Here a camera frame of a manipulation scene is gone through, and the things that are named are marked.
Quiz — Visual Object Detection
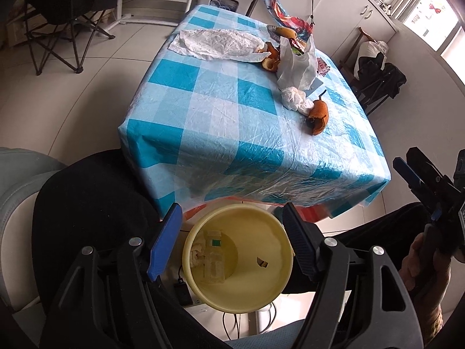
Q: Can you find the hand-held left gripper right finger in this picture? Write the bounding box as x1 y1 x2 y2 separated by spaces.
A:
281 202 425 349

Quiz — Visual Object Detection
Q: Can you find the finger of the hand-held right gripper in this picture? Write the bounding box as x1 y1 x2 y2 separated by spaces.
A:
406 147 454 197
393 157 437 222

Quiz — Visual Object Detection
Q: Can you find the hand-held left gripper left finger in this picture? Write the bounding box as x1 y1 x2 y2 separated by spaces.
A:
39 203 233 349

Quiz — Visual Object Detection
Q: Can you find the yellow plastic bin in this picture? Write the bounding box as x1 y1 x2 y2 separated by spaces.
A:
182 204 294 313

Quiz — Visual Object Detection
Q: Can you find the large curled orange peel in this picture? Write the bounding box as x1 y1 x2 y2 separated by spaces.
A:
306 95 330 135

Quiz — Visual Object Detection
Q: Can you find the white tissue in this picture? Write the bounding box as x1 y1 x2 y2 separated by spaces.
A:
281 86 315 114

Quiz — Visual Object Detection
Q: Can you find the white plastic carrier bag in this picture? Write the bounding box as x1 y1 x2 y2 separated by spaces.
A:
277 34 318 91

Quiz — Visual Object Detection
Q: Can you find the person's right forearm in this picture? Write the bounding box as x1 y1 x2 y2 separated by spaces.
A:
414 291 447 349

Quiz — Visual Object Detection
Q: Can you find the person's right hand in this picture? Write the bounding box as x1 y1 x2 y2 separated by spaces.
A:
400 232 444 299

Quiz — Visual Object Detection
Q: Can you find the beige tissue wad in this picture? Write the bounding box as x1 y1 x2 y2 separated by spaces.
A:
188 240 208 274

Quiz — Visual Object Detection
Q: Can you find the clear plastic bottle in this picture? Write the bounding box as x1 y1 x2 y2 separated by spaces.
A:
201 230 228 284

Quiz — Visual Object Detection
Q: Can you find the black power adapter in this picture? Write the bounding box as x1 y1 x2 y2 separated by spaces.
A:
172 278 193 304

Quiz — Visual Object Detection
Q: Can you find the person's left leg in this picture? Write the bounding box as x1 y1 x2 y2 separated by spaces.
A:
31 149 233 349

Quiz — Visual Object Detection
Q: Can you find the black folding camp chair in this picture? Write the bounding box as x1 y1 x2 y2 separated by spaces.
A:
354 53 407 115

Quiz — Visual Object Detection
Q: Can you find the white stuffed bag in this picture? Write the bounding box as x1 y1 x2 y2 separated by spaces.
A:
358 40 389 62

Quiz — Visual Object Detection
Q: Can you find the blue white checkered tablecloth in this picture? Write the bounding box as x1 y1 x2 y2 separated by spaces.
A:
118 3 392 222

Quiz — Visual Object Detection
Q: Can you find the window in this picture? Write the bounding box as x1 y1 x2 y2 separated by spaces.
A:
396 0 465 67

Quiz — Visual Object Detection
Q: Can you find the red snack packet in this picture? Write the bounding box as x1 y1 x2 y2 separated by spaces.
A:
316 56 331 78

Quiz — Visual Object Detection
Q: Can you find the wooden chair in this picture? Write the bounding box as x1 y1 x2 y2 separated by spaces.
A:
339 27 378 77

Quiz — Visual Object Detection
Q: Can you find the grey upholstered chair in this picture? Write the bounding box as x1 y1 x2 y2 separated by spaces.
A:
0 147 68 313

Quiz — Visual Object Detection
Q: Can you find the white cabinet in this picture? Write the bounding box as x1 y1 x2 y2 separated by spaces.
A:
312 0 398 66

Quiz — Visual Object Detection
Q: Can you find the white crumpled plastic sheet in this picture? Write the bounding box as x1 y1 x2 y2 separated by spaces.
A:
168 29 271 62

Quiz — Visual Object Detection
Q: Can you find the colourful printed cloth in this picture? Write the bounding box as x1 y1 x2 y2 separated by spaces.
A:
253 0 314 39

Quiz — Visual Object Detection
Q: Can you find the black cable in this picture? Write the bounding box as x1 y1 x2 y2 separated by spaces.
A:
221 303 277 339

